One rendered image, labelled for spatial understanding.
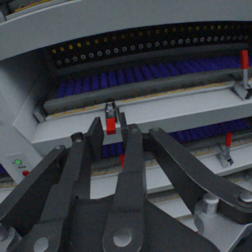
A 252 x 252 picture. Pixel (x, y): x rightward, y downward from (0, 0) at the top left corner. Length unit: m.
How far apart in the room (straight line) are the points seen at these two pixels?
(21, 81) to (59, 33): 0.13
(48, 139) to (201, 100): 0.30
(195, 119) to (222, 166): 0.19
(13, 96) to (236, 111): 0.42
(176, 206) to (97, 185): 0.29
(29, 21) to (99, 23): 0.09
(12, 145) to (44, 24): 0.22
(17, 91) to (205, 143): 0.45
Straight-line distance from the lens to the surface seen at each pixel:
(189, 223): 0.74
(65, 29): 0.23
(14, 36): 0.26
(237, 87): 0.35
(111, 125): 0.19
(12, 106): 0.29
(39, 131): 0.31
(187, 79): 0.32
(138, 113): 0.26
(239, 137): 0.50
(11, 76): 0.31
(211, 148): 0.46
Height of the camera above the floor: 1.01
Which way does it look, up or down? 30 degrees down
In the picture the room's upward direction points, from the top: 10 degrees counter-clockwise
